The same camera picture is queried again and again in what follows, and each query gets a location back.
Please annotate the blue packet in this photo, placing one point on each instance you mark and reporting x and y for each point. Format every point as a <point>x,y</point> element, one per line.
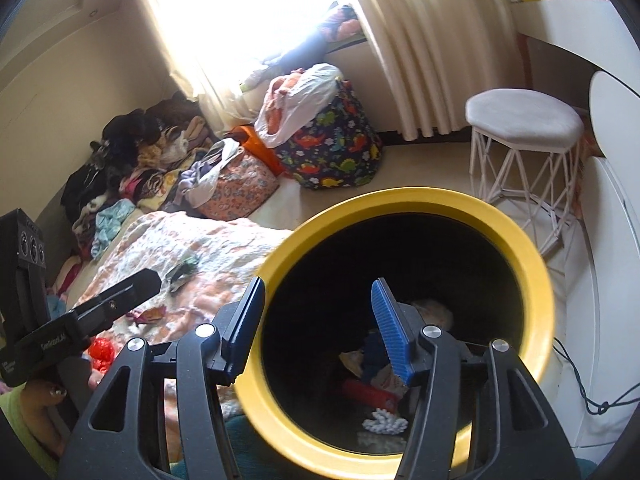
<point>372,355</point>

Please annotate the teal cloth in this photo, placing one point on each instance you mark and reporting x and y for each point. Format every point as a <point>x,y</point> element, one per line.
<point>235,440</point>

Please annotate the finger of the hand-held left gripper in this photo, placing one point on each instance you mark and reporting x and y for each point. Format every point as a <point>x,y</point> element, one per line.
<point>125,295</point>

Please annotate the red cylindrical can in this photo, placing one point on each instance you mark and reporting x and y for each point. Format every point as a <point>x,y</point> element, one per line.
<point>370,395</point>

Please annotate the floral fabric bag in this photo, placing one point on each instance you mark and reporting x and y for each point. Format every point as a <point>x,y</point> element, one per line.
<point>245,185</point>

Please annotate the white plastic bag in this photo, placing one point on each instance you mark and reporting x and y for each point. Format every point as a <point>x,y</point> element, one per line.
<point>310,90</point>

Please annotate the dark green wrapper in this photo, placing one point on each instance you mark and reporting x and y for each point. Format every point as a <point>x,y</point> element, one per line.
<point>180,270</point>

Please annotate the person's left hand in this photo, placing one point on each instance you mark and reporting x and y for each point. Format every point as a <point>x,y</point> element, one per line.
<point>42,405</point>

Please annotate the light blue cloth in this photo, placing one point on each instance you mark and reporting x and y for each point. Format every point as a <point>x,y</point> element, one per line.
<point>110,225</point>

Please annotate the white and lavender garment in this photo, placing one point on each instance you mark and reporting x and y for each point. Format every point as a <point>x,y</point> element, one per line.
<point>205,180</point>

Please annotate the white and orange wrapper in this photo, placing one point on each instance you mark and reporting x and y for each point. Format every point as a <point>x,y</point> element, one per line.
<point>387,384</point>

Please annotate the orange towel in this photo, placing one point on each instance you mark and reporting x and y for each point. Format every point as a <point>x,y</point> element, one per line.
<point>277,105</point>

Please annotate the window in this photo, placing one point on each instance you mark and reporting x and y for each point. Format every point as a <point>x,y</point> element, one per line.
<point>250,0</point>

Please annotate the yellow rimmed black bin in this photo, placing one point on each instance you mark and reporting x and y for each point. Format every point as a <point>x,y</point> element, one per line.
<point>500,240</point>

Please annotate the brown snack bar wrapper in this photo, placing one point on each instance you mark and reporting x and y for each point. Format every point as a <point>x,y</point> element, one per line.
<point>150,315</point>

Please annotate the red plastic bag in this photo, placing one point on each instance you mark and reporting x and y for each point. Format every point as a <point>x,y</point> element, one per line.
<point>102,352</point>

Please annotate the white fluffy item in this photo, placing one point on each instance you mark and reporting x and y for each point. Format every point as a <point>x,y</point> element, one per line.
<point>385,422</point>

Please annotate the dinosaur print storage bag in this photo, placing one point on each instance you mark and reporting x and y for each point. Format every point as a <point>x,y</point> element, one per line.
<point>335,150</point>

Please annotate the white desk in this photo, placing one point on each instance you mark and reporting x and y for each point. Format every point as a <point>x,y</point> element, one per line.
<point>565,20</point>

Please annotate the peach and white fleece blanket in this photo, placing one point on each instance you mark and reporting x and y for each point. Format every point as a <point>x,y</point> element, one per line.
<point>210,250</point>

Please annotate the orange patterned cloth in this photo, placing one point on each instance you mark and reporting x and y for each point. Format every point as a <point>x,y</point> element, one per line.
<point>342,25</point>

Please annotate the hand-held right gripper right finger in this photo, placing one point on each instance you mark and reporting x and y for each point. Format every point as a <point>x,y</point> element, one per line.
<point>392,330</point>

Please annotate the cream curtain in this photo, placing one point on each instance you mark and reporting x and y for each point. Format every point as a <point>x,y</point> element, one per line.
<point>210,85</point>
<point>425,50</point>

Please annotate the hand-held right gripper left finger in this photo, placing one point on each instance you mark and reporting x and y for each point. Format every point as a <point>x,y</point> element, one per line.
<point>245,325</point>

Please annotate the dark jacket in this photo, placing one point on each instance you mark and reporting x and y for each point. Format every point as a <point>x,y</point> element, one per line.
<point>305,52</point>

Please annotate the orange bag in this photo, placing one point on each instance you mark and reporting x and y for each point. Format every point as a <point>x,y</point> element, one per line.
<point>255,142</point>

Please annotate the pile of mixed clothes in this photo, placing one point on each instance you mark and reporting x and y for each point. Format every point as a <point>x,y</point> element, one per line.
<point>135,160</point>

